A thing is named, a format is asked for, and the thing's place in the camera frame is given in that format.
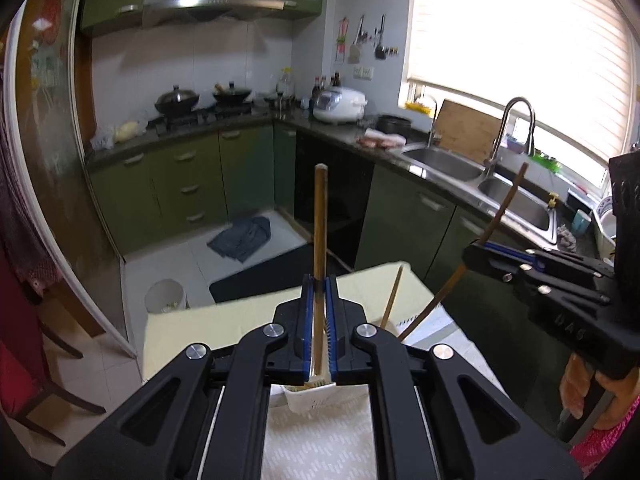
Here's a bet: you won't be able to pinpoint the black cooking pot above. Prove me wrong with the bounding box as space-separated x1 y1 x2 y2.
375 113 414 134

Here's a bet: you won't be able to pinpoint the white window blind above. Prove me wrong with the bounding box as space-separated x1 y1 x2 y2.
405 0 640 164

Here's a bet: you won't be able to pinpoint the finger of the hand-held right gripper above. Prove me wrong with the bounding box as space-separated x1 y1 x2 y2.
462 257 614 307
462 241 617 279

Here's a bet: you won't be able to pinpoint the bamboo cutting board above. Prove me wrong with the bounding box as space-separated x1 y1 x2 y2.
433 98 504 164

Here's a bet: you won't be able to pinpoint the person's right hand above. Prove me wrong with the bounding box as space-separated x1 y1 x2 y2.
559 354 640 431

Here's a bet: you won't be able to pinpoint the red covered wooden chair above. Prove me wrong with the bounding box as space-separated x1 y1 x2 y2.
0 252 107 449

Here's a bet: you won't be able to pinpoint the pale yellow tablecloth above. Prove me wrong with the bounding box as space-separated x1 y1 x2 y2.
142 259 434 384

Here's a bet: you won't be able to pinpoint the glass sliding door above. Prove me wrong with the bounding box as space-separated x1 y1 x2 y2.
7 0 139 359

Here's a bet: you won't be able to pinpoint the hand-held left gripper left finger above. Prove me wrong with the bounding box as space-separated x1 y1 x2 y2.
52 273 317 480

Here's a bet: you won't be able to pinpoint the steel hanging spatula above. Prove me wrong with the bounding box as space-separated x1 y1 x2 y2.
348 14 366 64

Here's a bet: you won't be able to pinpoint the tall steel faucet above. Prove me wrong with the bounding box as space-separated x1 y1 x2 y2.
483 97 537 179

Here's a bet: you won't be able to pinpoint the black hanging spatula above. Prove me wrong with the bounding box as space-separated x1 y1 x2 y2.
373 13 387 60

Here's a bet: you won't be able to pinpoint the white trash bin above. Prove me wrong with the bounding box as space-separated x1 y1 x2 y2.
144 278 189 315

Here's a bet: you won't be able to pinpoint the dark brown wooden chopstick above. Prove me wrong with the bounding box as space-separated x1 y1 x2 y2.
397 161 530 342

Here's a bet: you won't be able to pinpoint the small steel faucet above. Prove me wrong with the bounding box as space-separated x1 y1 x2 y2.
419 93 442 147

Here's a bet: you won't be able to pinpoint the pink white cloth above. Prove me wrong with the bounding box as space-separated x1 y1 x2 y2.
357 127 409 151

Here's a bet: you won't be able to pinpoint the white dishes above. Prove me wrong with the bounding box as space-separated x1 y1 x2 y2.
592 194 617 262

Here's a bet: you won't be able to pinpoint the person's right forearm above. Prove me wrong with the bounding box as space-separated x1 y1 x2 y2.
569 410 640 472

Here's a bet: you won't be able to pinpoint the white rice cooker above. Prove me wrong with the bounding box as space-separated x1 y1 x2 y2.
312 86 369 126

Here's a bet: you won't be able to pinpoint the light wooden chopstick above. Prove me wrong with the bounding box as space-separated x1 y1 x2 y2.
378 265 405 330
312 164 330 382

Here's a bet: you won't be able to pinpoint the black floor mat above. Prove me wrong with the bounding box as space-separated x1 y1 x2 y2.
208 244 352 306

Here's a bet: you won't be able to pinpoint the black gas stove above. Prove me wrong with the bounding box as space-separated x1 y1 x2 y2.
147 104 254 132

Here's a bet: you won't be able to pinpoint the green lower kitchen cabinets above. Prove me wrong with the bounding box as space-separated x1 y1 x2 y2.
82 122 577 412

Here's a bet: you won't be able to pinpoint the white grey patterned tablecloth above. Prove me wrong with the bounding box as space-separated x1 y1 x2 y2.
262 304 507 480

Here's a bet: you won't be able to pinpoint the black wok with lid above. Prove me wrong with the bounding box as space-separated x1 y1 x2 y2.
154 84 201 114

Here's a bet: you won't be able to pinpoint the dark kitchen countertop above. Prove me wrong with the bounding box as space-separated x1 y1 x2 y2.
84 107 502 172

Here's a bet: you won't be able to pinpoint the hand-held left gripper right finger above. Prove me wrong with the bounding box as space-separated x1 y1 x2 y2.
326 275 583 480

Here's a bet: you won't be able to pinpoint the green windowsill item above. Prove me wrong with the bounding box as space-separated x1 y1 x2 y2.
529 152 567 174

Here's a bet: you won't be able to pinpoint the small steel pot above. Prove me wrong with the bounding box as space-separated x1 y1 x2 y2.
263 93 296 114

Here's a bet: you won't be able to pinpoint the grey rag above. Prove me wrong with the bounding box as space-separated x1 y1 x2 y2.
555 224 577 254

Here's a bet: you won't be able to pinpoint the clear oil bottle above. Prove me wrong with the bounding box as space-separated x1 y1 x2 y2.
276 66 296 101

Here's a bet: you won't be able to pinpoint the black built-in appliance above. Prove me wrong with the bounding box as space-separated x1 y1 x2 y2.
294 132 376 269

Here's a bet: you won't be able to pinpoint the steel double sink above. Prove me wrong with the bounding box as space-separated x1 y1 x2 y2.
399 142 559 244

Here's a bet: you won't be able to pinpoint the row of dark sauce bottles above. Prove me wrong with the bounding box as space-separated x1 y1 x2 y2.
310 72 344 109

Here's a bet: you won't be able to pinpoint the blue grey floor cloth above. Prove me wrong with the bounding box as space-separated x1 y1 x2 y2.
207 216 272 264

